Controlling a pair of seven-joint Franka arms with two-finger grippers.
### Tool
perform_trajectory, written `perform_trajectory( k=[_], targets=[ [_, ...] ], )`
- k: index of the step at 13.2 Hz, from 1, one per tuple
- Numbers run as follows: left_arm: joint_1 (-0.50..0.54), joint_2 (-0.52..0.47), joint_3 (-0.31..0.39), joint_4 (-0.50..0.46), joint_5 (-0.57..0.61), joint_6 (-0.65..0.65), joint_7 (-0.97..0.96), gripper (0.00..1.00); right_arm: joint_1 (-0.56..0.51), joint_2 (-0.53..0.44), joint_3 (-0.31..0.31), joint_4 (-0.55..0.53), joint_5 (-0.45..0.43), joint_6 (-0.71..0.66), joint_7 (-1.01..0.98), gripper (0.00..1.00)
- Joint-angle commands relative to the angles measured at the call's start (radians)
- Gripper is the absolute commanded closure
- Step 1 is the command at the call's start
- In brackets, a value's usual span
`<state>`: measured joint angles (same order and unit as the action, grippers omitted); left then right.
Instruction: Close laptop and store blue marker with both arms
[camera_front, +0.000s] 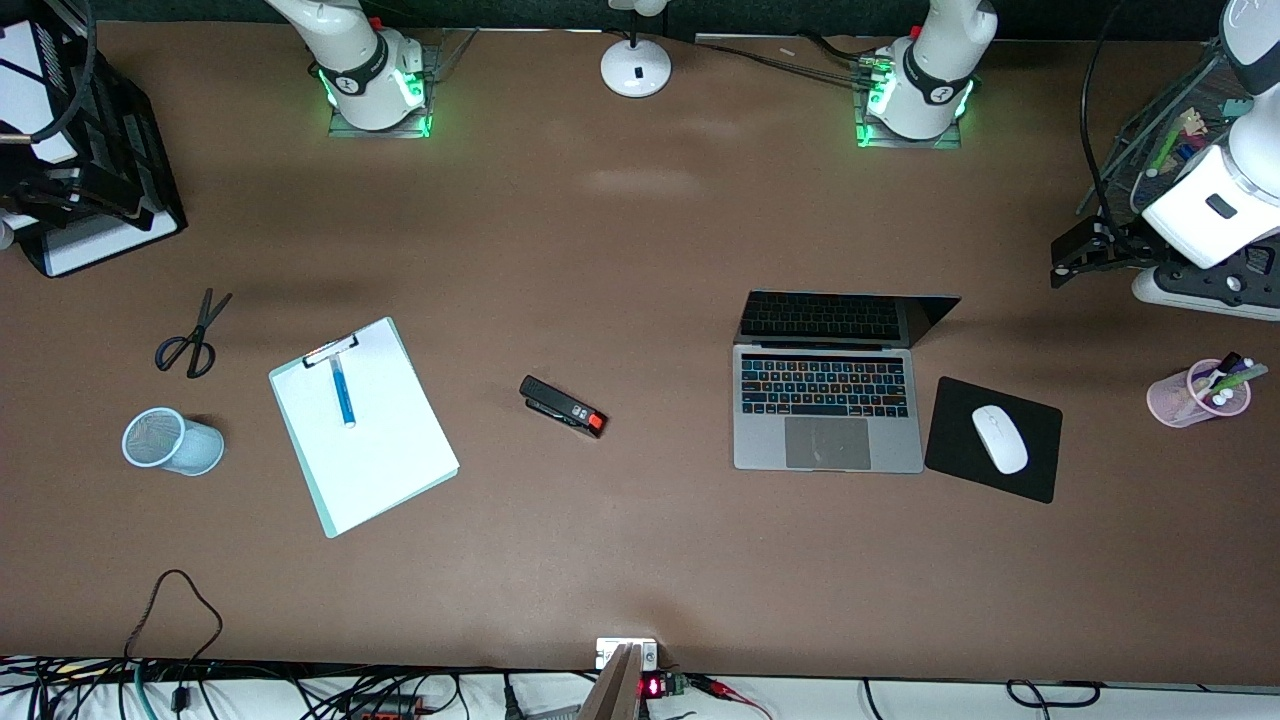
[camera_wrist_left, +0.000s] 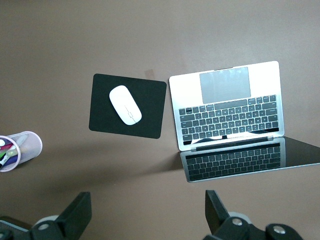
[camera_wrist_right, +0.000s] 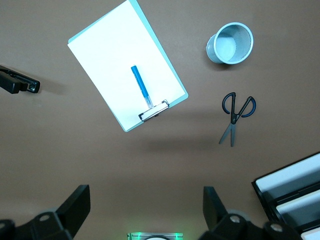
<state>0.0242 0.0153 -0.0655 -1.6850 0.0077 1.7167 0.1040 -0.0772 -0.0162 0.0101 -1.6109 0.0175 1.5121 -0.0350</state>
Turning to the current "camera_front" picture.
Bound grey laptop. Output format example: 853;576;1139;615
733;290;963;475

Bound blue marker with white cap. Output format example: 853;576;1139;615
329;355;358;429

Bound green white marker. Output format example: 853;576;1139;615
1147;118;1189;179

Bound black stacked paper tray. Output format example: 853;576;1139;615
0;20;188;278

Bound white paper stack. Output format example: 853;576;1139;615
0;20;83;166
45;205;181;277

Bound pink translucent cup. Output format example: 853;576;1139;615
1147;358;1253;429

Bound white computer mouse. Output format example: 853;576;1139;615
971;404;1030;476

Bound black mouse pad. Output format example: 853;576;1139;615
924;376;1064;505

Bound light blue mesh cup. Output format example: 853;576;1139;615
122;407;225;477

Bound white paper sheet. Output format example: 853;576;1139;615
270;320;459;536

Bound mint green clipboard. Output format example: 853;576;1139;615
268;316;461;540

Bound black stapler with red end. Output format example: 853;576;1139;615
519;375;608;439

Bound black wire mesh tray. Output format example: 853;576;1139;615
1078;40;1280;219

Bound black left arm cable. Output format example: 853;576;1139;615
1083;0;1151;243

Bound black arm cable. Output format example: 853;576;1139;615
0;0;97;143
1083;0;1151;243

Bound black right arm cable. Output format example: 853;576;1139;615
0;0;97;143

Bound black blue-handled scissors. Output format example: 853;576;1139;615
154;288;233;379

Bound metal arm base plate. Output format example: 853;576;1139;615
326;40;435;140
854;55;964;151

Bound black cables along table edge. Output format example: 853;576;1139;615
693;35;881;83

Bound braided black looped cable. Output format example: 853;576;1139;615
124;569;224;691

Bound black cable loop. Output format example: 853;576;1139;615
1004;679;1103;720

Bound tangled black cable bundle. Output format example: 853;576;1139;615
0;655;521;720

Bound red wires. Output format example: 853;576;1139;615
690;676;775;720

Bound small white bracket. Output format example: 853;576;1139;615
596;638;660;672

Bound grey camera post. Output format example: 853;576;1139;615
578;644;643;720

